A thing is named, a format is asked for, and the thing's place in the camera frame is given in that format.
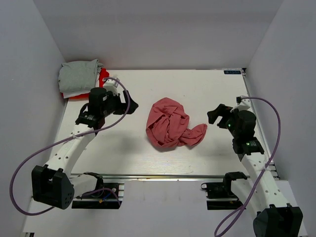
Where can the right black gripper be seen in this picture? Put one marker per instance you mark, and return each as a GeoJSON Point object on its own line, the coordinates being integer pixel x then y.
{"type": "Point", "coordinates": [221, 110]}

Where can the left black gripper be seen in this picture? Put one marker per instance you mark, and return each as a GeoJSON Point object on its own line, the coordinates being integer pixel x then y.
{"type": "Point", "coordinates": [110, 95]}

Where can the pink t shirt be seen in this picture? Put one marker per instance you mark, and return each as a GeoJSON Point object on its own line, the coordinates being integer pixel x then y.
{"type": "Point", "coordinates": [167, 126]}

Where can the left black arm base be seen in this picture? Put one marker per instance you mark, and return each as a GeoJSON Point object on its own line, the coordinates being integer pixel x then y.
{"type": "Point", "coordinates": [98, 195]}

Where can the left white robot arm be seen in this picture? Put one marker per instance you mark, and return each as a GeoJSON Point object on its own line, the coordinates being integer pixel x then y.
{"type": "Point", "coordinates": [52, 183]}

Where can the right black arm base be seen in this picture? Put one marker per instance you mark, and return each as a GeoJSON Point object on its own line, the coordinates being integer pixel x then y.
{"type": "Point", "coordinates": [219, 194]}

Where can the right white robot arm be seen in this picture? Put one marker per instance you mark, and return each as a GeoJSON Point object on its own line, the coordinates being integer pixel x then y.
{"type": "Point", "coordinates": [272, 213]}

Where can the red folded t shirt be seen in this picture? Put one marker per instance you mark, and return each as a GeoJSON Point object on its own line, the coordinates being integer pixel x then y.
{"type": "Point", "coordinates": [103, 74]}

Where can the grey folded t shirt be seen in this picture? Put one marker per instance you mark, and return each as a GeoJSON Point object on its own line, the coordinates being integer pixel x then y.
{"type": "Point", "coordinates": [78, 76]}

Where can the white folded t shirt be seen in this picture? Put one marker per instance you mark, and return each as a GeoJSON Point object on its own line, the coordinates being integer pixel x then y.
{"type": "Point", "coordinates": [82, 93]}

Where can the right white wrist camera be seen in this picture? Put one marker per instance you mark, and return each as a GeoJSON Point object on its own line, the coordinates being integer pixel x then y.
{"type": "Point", "coordinates": [243, 103]}

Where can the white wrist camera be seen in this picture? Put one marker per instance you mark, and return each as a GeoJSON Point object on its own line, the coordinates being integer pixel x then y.
{"type": "Point", "coordinates": [111, 84]}
{"type": "Point", "coordinates": [243, 103]}

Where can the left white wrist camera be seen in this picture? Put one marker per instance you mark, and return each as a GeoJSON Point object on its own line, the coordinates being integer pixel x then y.
{"type": "Point", "coordinates": [111, 84]}

